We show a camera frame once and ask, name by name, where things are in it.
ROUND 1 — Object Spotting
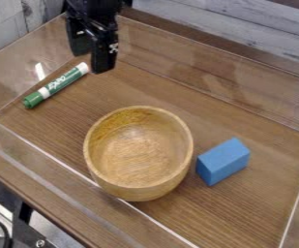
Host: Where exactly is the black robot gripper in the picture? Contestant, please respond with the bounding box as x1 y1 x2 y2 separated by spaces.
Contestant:
64 0 122 74

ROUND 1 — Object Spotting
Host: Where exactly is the green Expo marker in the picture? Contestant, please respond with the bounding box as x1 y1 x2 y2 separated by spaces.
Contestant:
22 62 90 109

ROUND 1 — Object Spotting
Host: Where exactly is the brown wooden bowl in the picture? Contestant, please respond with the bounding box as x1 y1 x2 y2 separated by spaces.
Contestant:
83 106 194 202

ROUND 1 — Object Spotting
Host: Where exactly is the blue foam block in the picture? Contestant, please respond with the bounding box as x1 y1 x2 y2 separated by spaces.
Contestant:
195 138 250 186

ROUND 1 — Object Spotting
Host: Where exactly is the black table leg bracket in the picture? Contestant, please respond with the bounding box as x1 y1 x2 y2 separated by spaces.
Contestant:
12 201 58 248

